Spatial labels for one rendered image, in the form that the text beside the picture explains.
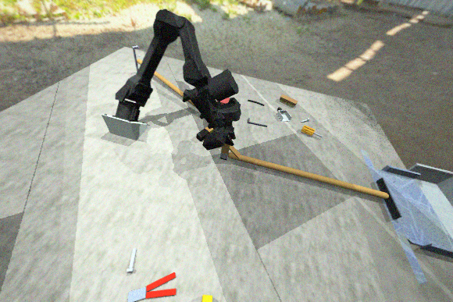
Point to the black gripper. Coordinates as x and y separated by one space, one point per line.
219 135

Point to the brown wooden block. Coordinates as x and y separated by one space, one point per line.
288 101

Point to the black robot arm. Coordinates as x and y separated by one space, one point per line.
167 27

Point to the pliers with red handles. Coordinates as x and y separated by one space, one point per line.
139 294

